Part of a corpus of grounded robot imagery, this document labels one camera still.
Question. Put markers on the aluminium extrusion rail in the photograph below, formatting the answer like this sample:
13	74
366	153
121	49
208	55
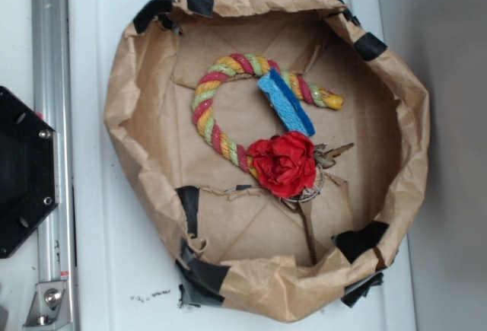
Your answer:
51	91

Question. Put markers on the brown paper bag tray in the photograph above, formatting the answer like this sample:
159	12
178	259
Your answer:
183	107

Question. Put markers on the metal corner bracket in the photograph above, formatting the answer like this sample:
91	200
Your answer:
49	309

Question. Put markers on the blue sponge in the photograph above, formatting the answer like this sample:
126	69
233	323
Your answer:
285	103

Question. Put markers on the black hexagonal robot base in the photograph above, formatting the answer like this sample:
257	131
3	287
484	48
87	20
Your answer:
28	177

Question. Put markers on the white plastic tray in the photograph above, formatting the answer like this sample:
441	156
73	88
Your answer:
126	278

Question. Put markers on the brass key on ring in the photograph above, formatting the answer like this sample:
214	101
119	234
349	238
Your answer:
326	158

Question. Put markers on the red fabric flower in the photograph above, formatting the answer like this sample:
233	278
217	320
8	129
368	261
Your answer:
285	164

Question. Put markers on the long brass key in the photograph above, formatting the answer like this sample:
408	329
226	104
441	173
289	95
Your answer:
305	209

